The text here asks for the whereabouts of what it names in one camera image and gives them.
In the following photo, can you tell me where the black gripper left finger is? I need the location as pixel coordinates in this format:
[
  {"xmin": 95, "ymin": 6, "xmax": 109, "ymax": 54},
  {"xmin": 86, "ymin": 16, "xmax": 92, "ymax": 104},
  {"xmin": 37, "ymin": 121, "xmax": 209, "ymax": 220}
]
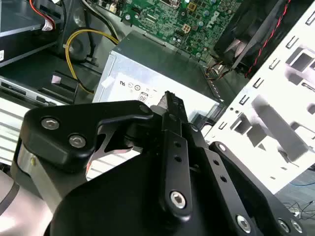
[{"xmin": 11, "ymin": 90, "xmax": 194, "ymax": 219}]

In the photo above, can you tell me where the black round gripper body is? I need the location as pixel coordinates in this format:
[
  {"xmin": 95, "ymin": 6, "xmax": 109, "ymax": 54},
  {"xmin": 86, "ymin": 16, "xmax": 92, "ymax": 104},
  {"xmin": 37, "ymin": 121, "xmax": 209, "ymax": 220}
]
[{"xmin": 43, "ymin": 118, "xmax": 237, "ymax": 236}]

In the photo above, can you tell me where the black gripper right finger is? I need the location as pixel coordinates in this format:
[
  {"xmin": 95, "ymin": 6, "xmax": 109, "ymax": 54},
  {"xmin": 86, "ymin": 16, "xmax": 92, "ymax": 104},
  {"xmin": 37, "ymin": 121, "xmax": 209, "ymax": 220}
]
[{"xmin": 171, "ymin": 92, "xmax": 308, "ymax": 236}]

